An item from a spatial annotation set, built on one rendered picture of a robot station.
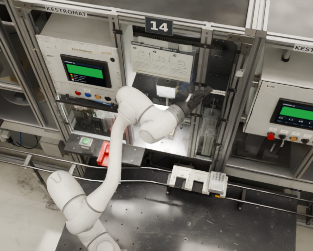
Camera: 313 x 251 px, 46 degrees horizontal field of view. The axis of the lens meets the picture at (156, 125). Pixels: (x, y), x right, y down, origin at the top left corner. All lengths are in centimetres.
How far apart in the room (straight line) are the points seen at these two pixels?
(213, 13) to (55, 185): 106
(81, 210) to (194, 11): 102
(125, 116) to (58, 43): 56
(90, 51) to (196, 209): 131
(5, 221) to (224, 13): 259
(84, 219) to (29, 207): 182
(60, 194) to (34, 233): 166
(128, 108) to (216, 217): 127
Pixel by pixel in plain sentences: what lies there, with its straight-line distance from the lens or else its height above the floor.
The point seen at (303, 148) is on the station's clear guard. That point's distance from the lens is 230.
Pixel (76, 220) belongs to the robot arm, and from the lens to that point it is 175.
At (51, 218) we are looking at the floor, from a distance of 343.
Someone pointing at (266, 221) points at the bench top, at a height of 68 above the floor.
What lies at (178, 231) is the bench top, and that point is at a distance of 255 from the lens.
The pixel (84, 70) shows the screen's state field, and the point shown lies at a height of 166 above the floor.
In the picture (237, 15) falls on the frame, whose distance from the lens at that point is 173.
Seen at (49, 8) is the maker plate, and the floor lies 201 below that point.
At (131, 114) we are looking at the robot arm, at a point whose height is 182.
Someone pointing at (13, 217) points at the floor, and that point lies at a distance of 353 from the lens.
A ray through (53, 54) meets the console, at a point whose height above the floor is 172.
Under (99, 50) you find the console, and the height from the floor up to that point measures 180.
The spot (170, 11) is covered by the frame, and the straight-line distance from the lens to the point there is 173.
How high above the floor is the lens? 311
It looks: 57 degrees down
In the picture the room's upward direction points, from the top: 1 degrees counter-clockwise
